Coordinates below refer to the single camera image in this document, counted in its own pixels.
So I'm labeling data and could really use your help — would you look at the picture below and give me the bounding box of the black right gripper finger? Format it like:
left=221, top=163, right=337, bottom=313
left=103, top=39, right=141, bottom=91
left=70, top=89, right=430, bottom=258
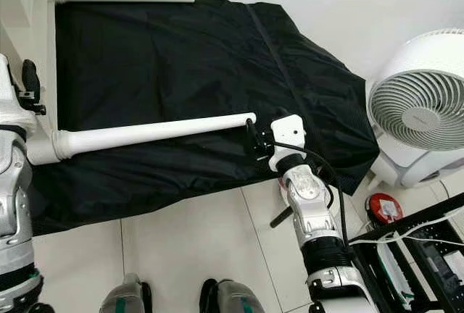
left=244, top=118, right=268, bottom=158

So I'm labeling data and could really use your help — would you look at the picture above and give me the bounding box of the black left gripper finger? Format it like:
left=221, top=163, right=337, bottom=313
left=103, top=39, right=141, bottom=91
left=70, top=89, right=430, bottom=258
left=21, top=59, right=42, bottom=95

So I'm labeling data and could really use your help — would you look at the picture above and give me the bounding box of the cream plastic children table top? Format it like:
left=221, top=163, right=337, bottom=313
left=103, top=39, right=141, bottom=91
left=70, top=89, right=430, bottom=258
left=0, top=0, right=72, bottom=167

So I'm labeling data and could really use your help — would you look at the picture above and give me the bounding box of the black tablecloth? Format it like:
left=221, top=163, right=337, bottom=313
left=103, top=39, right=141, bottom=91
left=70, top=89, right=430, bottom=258
left=29, top=0, right=382, bottom=238

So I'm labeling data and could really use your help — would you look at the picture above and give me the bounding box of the grey robot right foot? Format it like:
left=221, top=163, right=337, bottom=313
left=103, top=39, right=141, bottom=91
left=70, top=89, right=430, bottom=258
left=199, top=277, right=273, bottom=313

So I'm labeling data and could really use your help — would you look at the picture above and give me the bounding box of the grey robot foot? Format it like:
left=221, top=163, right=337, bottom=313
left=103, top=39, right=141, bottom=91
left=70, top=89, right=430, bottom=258
left=100, top=272, right=154, bottom=313
left=199, top=277, right=273, bottom=313

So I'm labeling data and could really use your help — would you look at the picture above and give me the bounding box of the white standing fan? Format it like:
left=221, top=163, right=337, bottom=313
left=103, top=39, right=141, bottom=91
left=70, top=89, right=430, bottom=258
left=365, top=29, right=464, bottom=153

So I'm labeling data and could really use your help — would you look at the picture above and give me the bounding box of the grey robot left foot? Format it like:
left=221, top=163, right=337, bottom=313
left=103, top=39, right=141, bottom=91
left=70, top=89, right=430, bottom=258
left=100, top=272, right=154, bottom=313

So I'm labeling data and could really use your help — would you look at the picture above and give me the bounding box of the black box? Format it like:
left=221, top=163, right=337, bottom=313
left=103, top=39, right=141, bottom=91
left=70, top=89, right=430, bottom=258
left=352, top=193, right=464, bottom=313

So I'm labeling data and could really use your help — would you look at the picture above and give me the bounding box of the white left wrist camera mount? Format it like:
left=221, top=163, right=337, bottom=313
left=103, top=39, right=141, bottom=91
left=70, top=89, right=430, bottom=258
left=0, top=54, right=38, bottom=134

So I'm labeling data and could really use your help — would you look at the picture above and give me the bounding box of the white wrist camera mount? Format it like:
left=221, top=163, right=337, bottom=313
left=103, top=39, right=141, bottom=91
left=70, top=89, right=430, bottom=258
left=268, top=114, right=307, bottom=173
left=0, top=54, right=38, bottom=134

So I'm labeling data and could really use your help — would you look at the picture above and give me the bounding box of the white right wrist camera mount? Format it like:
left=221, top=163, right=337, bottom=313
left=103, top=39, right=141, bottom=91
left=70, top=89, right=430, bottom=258
left=268, top=114, right=307, bottom=173

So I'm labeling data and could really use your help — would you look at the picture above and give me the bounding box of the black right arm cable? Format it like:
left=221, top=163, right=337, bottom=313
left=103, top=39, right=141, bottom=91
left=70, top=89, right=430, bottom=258
left=274, top=141, right=350, bottom=250

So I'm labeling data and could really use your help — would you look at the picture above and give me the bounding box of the red round cable reel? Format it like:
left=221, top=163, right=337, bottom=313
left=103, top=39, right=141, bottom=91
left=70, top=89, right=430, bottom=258
left=367, top=191, right=405, bottom=225

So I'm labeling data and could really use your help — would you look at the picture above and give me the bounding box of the white power cable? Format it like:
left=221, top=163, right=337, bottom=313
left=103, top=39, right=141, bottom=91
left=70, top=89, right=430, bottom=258
left=348, top=217, right=464, bottom=250

